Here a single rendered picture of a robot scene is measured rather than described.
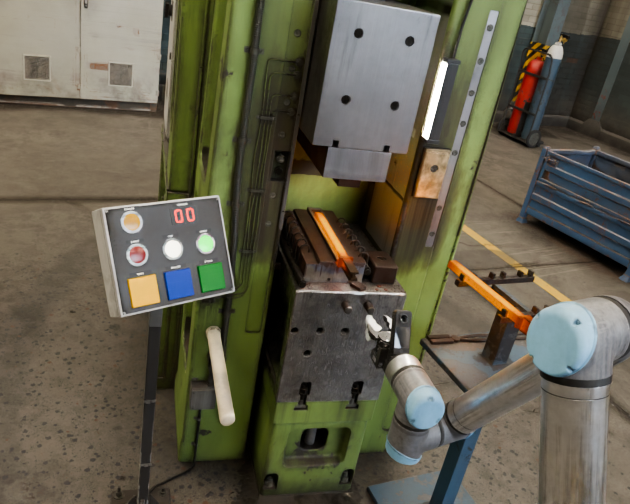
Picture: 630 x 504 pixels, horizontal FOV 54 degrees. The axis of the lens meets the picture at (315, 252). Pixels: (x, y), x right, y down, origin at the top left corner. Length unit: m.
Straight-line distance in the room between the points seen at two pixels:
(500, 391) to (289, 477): 1.21
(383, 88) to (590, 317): 0.96
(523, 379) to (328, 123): 0.88
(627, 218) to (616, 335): 4.24
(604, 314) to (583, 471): 0.27
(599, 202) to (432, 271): 3.32
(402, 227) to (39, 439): 1.62
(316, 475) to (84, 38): 5.36
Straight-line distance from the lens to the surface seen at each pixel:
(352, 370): 2.17
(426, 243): 2.23
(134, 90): 7.07
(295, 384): 2.14
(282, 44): 1.86
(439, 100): 2.01
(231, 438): 2.53
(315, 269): 1.97
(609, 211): 5.43
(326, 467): 2.46
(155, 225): 1.68
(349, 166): 1.85
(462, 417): 1.54
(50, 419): 2.80
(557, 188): 5.70
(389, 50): 1.80
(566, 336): 1.09
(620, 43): 10.91
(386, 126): 1.85
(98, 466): 2.59
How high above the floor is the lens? 1.85
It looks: 25 degrees down
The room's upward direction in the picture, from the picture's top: 11 degrees clockwise
